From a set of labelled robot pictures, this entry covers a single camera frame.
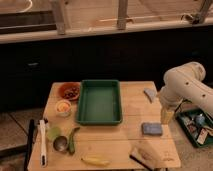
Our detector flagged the blue-grey sponge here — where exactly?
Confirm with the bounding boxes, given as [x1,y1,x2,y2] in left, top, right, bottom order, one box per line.
[142,122,163,136]

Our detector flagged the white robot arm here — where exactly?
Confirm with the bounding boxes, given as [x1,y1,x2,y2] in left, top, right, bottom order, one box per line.
[158,62,213,125]

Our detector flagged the green plastic tray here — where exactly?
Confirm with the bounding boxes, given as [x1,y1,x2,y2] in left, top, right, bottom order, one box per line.
[76,80,123,126]

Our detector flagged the grey cloth piece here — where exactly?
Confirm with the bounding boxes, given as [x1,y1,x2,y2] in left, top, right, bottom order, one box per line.
[144,88,157,103]

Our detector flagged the green bin with items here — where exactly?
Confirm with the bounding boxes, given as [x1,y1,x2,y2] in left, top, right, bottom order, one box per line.
[176,109,213,148]

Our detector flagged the wooden brush with black bristles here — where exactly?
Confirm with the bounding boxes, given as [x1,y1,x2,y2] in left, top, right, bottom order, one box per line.
[129,147,156,171]

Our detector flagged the yellow banana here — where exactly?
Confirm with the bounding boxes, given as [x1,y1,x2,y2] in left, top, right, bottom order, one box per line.
[81,157,110,166]

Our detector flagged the orange bowl with beans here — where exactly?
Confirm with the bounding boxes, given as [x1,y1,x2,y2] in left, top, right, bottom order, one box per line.
[58,82,80,101]

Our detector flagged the green cucumber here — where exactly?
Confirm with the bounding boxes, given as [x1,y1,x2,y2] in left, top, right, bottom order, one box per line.
[68,127,80,155]

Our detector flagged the small cup with orange content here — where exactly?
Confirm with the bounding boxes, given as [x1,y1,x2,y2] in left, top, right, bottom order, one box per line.
[55,100,71,117]

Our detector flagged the small metal cup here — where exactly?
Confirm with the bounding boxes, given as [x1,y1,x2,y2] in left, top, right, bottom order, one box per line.
[53,136,68,152]

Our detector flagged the light green cup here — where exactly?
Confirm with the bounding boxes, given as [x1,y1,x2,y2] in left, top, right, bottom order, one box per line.
[47,127,61,141]

